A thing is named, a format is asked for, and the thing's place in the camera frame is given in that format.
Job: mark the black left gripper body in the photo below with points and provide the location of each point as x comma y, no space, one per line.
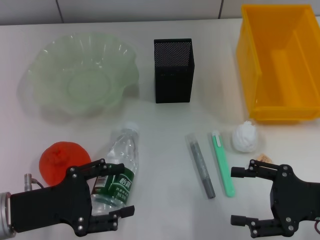
50,205

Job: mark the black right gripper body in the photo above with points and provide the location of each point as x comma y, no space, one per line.
295,200

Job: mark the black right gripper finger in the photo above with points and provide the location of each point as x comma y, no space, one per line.
260,223
260,171

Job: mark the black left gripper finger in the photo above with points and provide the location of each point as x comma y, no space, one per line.
100,168
110,220

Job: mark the beige eraser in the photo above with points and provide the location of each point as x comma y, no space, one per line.
264,158

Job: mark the clear water bottle green label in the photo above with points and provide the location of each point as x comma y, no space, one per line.
122,152

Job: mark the white paper ball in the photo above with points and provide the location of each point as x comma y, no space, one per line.
243,137

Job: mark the green pen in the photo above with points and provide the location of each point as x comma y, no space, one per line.
222,165

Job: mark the orange fruit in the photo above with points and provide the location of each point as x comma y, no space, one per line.
60,160

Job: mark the grey pen clear cap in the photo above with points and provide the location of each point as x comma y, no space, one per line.
200,165

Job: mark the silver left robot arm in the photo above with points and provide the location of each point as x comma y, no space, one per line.
4,215

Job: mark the green glass fruit plate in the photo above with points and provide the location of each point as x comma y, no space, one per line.
80,80

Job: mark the black mesh pen holder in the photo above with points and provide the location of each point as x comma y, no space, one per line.
172,80

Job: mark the yellow plastic bin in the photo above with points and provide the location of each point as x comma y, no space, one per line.
282,70

